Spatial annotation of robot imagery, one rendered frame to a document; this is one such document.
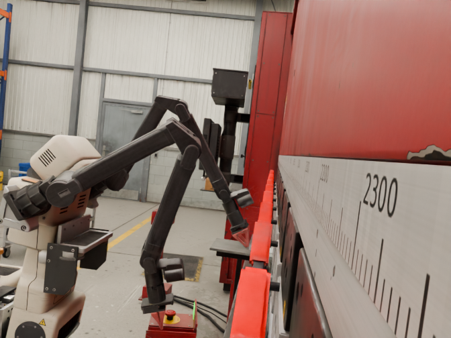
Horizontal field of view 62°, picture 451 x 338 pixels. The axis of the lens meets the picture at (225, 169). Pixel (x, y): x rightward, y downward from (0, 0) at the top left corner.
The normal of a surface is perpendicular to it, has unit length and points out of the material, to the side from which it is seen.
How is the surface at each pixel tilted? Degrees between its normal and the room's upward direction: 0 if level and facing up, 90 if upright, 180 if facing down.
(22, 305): 90
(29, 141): 90
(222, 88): 90
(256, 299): 39
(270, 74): 90
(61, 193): 106
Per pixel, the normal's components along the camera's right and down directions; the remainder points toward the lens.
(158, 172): -0.07, 0.04
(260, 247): 0.00, -0.75
